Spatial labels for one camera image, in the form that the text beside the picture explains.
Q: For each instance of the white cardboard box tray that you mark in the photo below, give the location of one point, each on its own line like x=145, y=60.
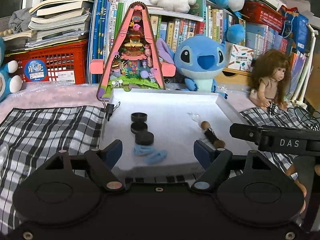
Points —
x=172, y=126

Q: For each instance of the wooden drawer box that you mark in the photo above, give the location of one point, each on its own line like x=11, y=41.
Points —
x=234, y=77

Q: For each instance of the blue Stitch plush toy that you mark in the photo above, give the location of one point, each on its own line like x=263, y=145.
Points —
x=199, y=59

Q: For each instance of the blue plastic hair clip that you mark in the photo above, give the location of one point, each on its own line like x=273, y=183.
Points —
x=141, y=150

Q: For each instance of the brown wooden ball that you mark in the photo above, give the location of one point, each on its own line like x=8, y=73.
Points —
x=205, y=125
x=219, y=144

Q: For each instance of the right hand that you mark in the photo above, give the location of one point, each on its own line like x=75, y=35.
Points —
x=292, y=170

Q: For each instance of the white colourful stationery box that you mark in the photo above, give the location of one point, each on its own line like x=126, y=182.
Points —
x=239, y=57

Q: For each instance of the red plastic crate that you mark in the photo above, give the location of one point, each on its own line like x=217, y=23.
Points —
x=64, y=62

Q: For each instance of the brown haired baby doll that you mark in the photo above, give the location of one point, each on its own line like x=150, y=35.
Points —
x=270, y=80

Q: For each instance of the black round puck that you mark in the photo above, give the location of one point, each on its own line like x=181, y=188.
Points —
x=144, y=138
x=137, y=127
x=139, y=117

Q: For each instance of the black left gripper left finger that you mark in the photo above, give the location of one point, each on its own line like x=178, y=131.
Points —
x=101, y=163

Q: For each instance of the black binder clip on tray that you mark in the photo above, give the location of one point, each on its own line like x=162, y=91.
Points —
x=109, y=109

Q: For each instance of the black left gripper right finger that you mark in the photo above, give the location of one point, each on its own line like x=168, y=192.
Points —
x=216, y=164

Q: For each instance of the red basket on shelf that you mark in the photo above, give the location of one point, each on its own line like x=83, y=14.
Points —
x=258, y=12

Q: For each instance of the Doraemon plush toy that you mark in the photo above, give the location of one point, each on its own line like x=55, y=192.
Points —
x=8, y=84

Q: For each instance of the black binder clip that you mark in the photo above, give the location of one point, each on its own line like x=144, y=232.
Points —
x=210, y=136
x=109, y=109

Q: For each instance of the black white plaid cloth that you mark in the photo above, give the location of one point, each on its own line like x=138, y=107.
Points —
x=34, y=135

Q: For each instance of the pink triangular diorama house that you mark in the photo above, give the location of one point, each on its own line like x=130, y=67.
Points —
x=133, y=60

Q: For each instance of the stack of books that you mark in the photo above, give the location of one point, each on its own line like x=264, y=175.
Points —
x=45, y=23

